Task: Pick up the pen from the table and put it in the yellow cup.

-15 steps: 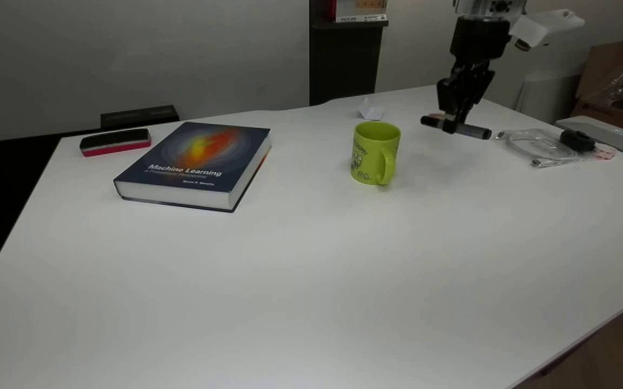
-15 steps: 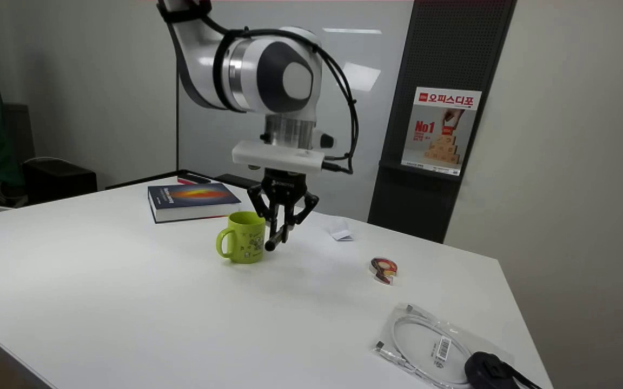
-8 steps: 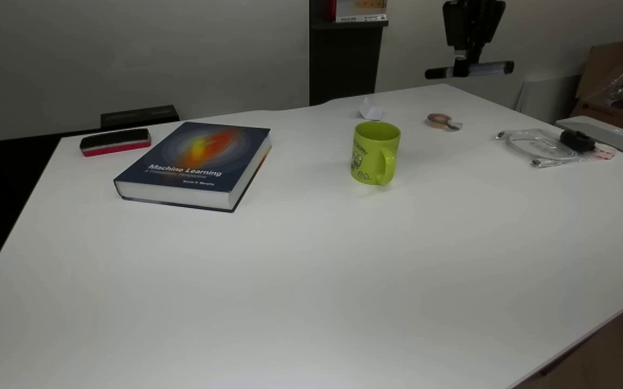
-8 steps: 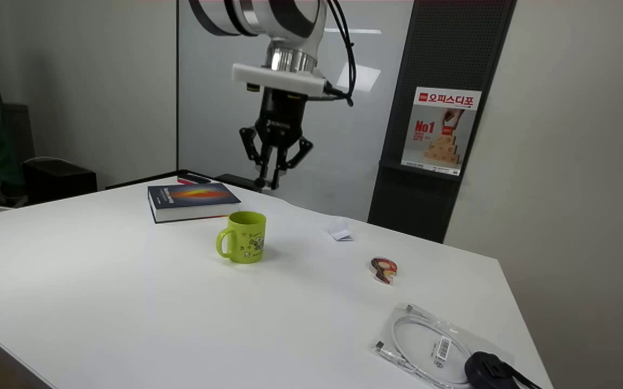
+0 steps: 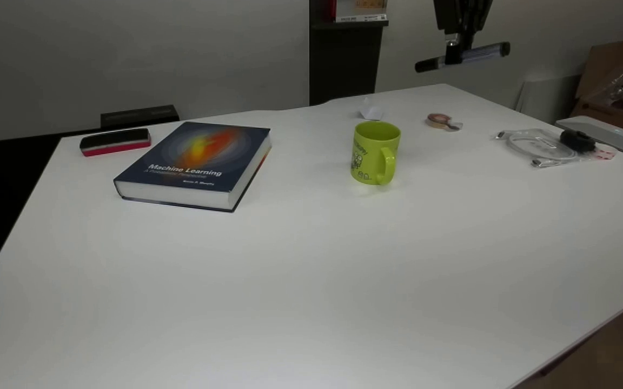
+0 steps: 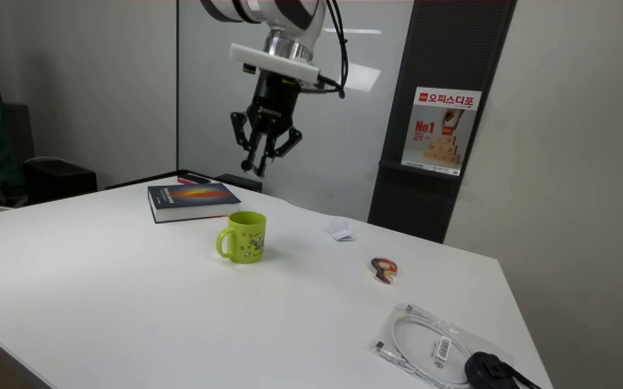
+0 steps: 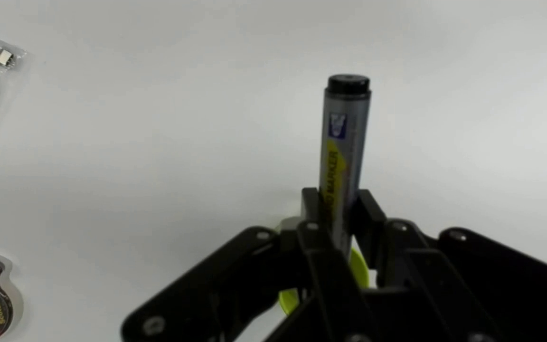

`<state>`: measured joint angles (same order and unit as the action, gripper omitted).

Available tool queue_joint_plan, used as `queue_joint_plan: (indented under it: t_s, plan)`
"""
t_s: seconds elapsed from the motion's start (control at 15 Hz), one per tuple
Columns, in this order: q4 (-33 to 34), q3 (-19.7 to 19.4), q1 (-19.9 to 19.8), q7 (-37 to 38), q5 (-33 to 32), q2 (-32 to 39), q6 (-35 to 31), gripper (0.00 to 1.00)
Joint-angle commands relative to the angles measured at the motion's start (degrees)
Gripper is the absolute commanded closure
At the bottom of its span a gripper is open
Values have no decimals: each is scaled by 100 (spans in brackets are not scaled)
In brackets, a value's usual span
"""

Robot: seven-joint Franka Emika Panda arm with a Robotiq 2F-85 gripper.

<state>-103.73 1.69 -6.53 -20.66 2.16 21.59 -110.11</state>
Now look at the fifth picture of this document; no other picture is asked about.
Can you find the black chair back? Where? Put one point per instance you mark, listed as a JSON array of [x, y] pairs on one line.
[[140, 117]]

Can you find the white cylindrical bin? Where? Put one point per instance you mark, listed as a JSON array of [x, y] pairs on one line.
[[546, 97]]

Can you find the dark blue hardcover book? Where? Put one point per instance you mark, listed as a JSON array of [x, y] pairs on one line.
[[196, 163]]

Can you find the small white paper piece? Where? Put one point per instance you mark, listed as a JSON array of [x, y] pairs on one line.
[[369, 110]]

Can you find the black display stand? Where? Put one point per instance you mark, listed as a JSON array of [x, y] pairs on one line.
[[345, 66]]

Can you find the small brown object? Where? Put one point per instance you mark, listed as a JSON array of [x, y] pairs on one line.
[[443, 121]]

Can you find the black marker pen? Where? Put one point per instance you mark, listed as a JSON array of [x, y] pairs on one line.
[[481, 52]]

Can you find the red and black marker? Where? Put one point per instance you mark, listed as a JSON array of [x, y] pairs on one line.
[[113, 141]]

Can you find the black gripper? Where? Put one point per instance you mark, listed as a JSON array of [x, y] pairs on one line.
[[464, 14]]

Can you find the yellow-green plastic mug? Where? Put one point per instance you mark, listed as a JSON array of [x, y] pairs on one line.
[[372, 155]]

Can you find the brown cardboard box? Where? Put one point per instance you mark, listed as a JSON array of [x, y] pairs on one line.
[[618, 77]]

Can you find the red white brochure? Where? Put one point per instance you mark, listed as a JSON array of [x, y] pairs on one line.
[[360, 10]]

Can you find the white flat device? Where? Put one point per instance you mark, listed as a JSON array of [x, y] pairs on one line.
[[606, 133]]

